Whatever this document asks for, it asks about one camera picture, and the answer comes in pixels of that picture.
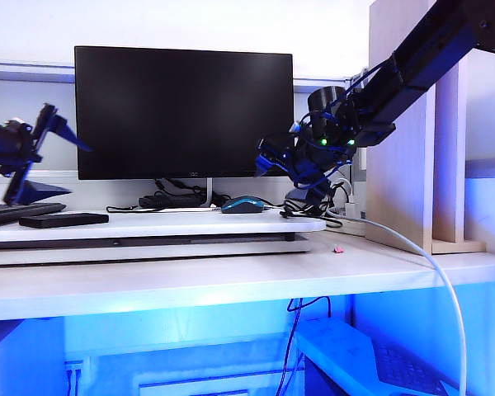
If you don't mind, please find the white power strip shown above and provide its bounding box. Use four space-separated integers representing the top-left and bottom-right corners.
325 205 366 237

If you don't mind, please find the white computer case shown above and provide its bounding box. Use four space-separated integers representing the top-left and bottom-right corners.
295 319 459 396

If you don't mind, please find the black keyboard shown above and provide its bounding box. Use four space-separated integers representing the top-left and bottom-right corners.
0 202 67 228

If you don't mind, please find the black portable hard drive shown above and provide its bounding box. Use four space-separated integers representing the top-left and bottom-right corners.
18 212 110 229

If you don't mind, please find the light wooden desk shelf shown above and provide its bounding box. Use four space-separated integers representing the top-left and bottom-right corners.
365 0 487 255

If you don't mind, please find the blue computer mouse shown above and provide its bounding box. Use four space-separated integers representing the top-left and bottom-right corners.
220 196 266 215

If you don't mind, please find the thick white cable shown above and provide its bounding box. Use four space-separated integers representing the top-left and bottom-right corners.
337 217 468 396

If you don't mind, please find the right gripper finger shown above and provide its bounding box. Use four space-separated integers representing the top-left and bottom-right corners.
311 185 331 211
285 187 311 214

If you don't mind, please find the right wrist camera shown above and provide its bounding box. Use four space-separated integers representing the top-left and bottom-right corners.
254 137 292 179

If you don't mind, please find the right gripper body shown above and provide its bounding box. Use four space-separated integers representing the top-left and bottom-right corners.
288 139 329 190

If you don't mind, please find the black power cable bundle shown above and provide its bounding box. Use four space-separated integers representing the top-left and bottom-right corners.
299 181 356 229

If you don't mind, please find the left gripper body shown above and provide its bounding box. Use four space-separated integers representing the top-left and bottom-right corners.
7 102 61 167

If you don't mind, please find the grey cubicle partition panel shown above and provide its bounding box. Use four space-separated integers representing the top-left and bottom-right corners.
0 61 366 195
464 45 495 252

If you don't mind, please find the white wall socket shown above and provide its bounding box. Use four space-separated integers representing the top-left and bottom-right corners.
64 361 86 396

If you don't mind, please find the black computer monitor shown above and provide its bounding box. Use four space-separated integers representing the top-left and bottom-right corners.
73 45 295 181

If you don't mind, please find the black adapter cable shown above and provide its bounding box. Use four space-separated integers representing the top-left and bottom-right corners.
106 177 166 215

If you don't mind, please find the thin blue cable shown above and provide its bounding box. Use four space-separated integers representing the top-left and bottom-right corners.
278 296 331 396

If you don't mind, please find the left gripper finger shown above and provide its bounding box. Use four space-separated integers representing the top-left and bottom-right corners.
3 163 73 205
51 116 94 153

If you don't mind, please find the black power adapter brick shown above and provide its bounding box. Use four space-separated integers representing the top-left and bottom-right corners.
138 194 201 209

